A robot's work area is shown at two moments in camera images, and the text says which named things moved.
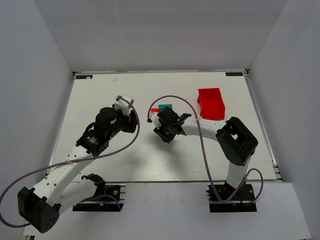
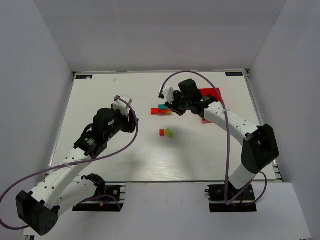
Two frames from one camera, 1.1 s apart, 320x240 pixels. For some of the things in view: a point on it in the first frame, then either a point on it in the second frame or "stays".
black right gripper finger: [167, 131] to [180, 113]
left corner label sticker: [83, 77] stays
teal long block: [162, 106] stays
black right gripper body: [162, 126] to [175, 106]
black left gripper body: [132, 121] stays
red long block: [155, 110] stays
